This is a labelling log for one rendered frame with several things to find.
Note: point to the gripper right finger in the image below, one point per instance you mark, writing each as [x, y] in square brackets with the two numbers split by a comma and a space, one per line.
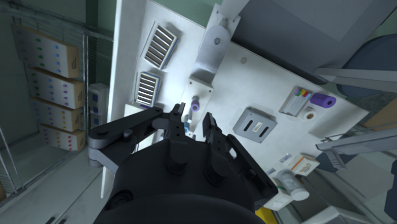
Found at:
[221, 146]

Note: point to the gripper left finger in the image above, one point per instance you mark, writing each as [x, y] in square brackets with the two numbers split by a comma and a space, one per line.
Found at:
[130, 119]

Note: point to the white blue striped tray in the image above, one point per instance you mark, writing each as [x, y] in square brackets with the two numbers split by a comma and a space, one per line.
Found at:
[161, 46]
[148, 89]

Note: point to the grey tube holder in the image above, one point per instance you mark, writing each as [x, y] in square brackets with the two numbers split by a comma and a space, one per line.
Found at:
[254, 124]

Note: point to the blue cap tube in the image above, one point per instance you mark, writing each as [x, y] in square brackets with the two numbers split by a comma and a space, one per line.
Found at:
[187, 126]

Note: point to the purple cap tube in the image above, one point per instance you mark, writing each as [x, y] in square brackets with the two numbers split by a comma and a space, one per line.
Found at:
[195, 105]

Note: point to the white tray of coloured tubes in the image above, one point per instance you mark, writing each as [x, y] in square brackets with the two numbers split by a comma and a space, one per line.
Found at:
[294, 104]

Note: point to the grey chair armrest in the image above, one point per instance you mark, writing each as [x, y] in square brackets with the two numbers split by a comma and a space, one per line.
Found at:
[356, 79]

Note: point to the white box with blue label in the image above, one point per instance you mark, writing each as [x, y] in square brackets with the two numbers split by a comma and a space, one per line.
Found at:
[97, 120]
[100, 93]

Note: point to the blue white packet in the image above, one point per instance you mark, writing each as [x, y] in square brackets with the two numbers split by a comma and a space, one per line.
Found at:
[271, 171]
[284, 158]

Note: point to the tan box with coloured dots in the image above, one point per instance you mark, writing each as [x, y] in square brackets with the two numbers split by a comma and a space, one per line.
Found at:
[62, 138]
[46, 49]
[52, 87]
[54, 114]

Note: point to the white green box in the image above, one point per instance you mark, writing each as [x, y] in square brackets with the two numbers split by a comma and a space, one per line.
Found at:
[277, 201]

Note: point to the clear jar of cotton balls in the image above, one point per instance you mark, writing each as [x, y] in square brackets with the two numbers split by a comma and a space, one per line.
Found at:
[293, 184]

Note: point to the orange white box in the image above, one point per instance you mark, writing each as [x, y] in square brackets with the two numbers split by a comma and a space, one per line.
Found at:
[304, 164]

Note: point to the yellow bin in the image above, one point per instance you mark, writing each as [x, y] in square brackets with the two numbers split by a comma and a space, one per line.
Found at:
[266, 217]

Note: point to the white tape roll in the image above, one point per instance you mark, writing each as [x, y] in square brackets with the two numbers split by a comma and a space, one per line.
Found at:
[309, 114]

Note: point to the white drawer cabinet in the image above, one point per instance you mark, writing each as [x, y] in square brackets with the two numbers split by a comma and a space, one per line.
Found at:
[62, 192]

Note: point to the purple bandage roll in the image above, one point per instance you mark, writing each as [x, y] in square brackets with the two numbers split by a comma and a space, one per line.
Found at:
[321, 100]

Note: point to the small grey knob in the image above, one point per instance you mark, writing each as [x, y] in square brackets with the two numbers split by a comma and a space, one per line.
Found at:
[223, 21]

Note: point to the tan cabinet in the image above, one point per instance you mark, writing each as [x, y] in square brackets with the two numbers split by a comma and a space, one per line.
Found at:
[384, 118]

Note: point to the blue grey padded seat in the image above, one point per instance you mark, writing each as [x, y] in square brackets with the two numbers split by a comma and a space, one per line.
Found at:
[372, 56]

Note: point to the white long base plate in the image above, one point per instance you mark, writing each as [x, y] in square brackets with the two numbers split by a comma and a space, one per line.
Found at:
[201, 90]

